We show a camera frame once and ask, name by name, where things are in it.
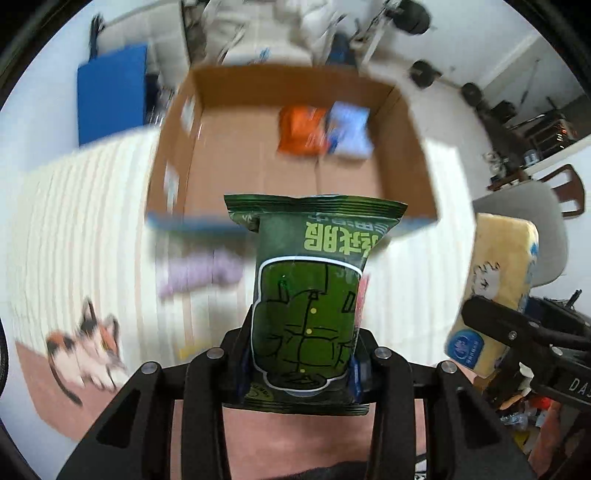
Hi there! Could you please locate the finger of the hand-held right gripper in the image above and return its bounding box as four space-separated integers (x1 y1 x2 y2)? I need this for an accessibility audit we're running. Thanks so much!
529 291 591 334
461 295 591 352

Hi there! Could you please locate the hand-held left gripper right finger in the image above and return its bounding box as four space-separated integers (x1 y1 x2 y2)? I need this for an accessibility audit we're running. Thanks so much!
352 327 539 480

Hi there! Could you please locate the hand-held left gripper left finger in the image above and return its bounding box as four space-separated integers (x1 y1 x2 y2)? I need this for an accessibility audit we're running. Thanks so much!
55 305 254 480

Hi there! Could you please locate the yellow tissue packet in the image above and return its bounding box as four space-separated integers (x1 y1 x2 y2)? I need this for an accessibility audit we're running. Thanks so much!
444 212 541 377

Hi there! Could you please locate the green snack packet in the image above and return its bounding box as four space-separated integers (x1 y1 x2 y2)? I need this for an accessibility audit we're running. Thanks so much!
224 194 407 416

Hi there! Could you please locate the cardboard box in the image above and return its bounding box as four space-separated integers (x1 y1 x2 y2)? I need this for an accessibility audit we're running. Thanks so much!
146 65 439 237

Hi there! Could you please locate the purple soft packet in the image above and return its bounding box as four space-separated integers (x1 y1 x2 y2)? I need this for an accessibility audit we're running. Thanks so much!
158 249 245 300

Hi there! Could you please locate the grey padded chair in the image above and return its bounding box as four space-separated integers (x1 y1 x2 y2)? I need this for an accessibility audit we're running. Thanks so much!
473 179 570 289

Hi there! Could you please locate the cluttered dark shelf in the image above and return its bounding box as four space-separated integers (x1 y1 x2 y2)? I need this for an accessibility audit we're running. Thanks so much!
503 99 580 160

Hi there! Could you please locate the striped cat print blanket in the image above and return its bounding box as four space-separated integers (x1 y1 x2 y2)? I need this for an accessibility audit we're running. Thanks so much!
7 134 478 446

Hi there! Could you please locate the black weight plate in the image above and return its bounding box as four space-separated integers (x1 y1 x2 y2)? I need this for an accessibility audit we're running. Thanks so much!
394 0 437 35
461 83 485 108
410 60 437 89

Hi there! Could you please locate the light blue snack packet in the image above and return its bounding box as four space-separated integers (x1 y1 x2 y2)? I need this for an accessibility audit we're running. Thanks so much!
326 102 375 160

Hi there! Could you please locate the orange snack packet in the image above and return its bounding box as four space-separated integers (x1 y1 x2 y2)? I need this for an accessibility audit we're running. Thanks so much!
277 105 331 157

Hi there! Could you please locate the blue folded mat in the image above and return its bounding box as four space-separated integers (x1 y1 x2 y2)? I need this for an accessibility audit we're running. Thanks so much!
76 44 149 147

